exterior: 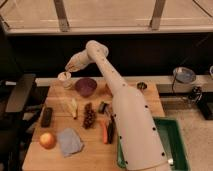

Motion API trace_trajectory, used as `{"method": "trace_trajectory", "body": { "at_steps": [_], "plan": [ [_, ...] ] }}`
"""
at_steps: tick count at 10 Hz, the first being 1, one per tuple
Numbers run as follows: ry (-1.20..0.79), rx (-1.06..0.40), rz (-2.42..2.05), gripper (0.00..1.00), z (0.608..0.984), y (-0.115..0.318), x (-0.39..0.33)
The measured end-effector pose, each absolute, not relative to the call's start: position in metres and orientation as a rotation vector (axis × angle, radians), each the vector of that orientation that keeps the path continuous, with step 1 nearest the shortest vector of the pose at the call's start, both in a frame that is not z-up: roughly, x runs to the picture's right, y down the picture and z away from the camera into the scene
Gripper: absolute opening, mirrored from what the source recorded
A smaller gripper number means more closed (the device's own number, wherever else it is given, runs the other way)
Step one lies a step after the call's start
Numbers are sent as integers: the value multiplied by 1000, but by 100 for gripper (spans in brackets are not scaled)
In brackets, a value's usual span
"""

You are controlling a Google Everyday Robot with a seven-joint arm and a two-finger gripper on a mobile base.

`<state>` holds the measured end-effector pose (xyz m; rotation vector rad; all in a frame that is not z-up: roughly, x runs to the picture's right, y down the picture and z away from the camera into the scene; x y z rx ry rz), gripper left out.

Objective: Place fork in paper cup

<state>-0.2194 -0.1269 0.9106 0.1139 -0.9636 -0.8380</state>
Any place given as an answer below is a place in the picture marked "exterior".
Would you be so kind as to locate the black rectangular block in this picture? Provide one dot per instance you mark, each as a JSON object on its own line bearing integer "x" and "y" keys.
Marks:
{"x": 46, "y": 117}

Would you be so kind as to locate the metal fork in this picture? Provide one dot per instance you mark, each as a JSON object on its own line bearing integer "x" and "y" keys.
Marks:
{"x": 64, "y": 75}

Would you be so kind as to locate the orange bowl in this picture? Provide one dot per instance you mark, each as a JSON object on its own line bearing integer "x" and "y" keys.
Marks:
{"x": 108, "y": 91}

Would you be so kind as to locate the orange apple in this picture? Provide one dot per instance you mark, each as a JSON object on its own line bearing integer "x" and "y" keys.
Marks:
{"x": 47, "y": 140}

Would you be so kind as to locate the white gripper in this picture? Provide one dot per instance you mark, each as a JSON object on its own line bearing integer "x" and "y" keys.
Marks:
{"x": 72, "y": 65}

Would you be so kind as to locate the banana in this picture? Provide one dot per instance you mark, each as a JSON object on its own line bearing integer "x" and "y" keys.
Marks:
{"x": 73, "y": 107}

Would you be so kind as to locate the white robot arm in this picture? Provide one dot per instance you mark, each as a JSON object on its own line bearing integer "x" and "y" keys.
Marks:
{"x": 128, "y": 102}

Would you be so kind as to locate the grey bowl on ledge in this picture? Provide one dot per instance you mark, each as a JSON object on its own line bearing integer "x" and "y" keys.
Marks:
{"x": 184, "y": 75}

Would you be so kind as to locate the orange handled pliers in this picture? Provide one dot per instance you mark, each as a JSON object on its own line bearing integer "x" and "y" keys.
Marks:
{"x": 108, "y": 130}

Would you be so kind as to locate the white paper cup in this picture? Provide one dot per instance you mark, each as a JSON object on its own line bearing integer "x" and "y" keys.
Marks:
{"x": 66, "y": 83}

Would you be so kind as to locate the bunch of dark grapes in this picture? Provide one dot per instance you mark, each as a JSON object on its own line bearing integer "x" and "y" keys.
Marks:
{"x": 89, "y": 116}

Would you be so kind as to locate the blue grey cloth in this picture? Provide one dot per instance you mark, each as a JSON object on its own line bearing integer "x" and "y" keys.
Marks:
{"x": 69, "y": 142}

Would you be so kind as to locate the black chair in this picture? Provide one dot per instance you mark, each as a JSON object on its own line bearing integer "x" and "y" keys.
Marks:
{"x": 20, "y": 107}

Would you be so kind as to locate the green plastic tray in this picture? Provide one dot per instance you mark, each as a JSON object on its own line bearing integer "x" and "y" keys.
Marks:
{"x": 173, "y": 143}

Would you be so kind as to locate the purple bowl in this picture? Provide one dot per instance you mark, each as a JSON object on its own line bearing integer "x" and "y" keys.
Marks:
{"x": 86, "y": 86}

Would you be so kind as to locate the small dark clip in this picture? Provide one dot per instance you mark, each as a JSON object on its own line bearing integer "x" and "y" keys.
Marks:
{"x": 102, "y": 107}

